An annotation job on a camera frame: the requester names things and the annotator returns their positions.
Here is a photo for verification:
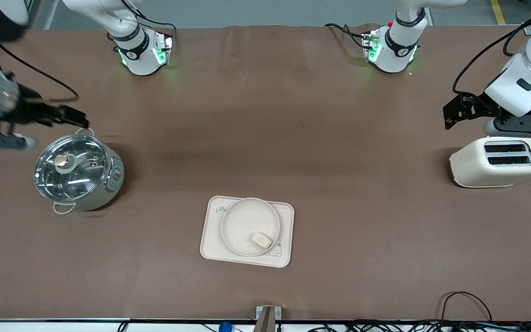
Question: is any brown table cover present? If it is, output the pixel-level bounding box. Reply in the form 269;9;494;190
0;24;531;322

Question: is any black base cable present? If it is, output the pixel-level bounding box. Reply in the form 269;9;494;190
324;23;368;49
134;16;177;37

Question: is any glass pot lid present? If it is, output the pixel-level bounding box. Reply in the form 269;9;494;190
34;134;111;202

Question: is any pale green electric pot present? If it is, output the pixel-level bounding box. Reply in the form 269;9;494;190
34;128;125;215

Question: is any cream two-slot toaster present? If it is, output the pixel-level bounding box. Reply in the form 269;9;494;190
449;136;531;188

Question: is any round cream plate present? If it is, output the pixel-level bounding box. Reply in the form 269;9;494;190
221;197;281;257

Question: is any cream rabbit print tray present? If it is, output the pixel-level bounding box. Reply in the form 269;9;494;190
200;196;295;268

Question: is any black looped cable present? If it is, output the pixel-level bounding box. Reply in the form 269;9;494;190
440;291;493;323

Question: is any metal table edge bracket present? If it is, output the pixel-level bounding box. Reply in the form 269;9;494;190
255;306;282;332

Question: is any black cable bundle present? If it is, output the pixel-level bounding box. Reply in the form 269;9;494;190
307;319;531;332

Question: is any small cream bun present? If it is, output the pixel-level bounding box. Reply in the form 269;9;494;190
248;231;273;250

